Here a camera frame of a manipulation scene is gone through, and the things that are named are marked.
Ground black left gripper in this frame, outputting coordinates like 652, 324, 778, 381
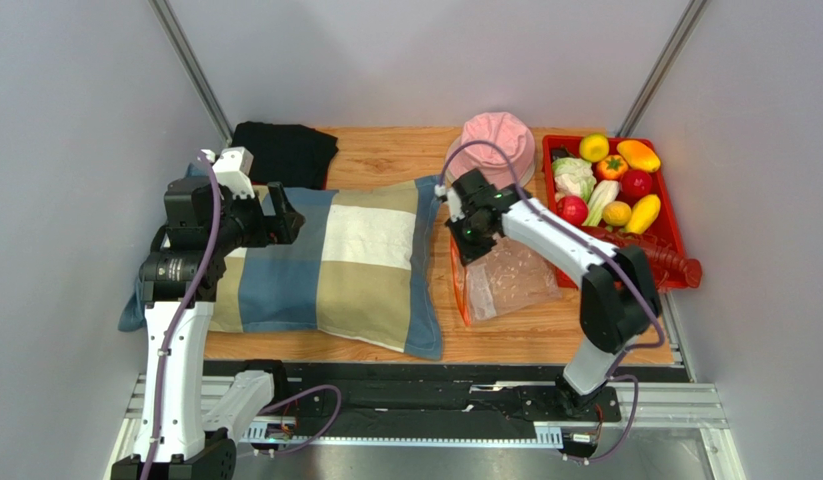
206, 182, 304, 256

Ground clear orange-zip bag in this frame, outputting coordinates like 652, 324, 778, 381
450, 238, 562, 326

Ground red pomegranate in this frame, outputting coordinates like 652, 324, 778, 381
556, 195, 589, 226

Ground white cauliflower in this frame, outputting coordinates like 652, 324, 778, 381
551, 157, 597, 202

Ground yellow lemon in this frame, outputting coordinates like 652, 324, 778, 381
579, 133, 610, 163

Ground red apple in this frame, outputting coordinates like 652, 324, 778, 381
620, 170, 653, 200

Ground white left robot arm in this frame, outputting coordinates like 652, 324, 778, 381
110, 177, 305, 479

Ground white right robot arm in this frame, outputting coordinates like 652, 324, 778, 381
435, 169, 662, 418

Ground pink bucket hat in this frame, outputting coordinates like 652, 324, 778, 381
445, 112, 536, 189

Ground black folded cloth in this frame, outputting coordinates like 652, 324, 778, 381
231, 121, 339, 190

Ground green white celery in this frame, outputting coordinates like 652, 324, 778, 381
583, 180, 621, 227

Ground checkered pillow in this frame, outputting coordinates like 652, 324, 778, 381
118, 174, 446, 362

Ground orange bell pepper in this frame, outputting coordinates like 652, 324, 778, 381
594, 154, 629, 181

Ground small yellow orange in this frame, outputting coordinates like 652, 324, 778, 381
601, 201, 633, 228

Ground orange yellow mango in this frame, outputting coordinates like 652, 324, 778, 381
616, 139, 662, 173

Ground red lobster toy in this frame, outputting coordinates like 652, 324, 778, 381
580, 224, 704, 292

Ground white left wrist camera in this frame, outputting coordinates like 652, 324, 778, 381
200, 147, 256, 200

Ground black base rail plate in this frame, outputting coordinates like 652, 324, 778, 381
204, 359, 692, 441

